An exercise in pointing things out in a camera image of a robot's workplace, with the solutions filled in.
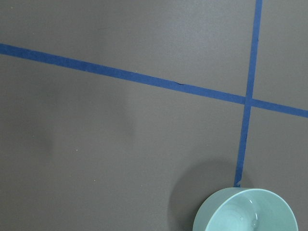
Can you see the mint green bowl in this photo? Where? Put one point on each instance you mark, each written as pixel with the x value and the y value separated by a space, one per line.
pixel 244 209

